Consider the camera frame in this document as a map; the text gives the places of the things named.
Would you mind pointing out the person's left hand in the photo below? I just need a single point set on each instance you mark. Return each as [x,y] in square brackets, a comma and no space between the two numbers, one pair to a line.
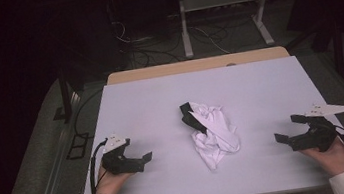
[111,184]

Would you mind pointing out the white underwear with black waistband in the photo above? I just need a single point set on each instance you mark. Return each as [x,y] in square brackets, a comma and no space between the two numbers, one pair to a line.
[217,128]

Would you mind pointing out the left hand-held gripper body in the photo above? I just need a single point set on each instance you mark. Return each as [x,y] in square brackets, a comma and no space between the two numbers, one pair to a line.
[116,163]

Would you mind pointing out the person's right hand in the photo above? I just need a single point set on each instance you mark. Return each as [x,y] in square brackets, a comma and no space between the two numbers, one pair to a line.
[334,159]

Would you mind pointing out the white board mat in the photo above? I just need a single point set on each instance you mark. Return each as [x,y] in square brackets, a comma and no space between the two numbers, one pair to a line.
[253,93]

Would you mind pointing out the wooden table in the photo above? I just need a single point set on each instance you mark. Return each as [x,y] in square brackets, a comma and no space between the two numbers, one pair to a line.
[189,66]

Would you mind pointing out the white metal stand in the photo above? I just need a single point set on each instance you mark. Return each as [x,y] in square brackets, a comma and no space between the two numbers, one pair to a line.
[187,41]

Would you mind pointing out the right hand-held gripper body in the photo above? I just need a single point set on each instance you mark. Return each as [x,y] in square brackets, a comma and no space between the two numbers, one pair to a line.
[322,134]

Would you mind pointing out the black rectangular floor bracket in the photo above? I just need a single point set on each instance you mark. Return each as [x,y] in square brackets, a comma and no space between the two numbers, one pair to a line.
[78,146]

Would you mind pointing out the black floor stand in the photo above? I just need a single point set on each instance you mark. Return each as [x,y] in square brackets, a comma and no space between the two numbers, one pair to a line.
[65,97]
[339,51]

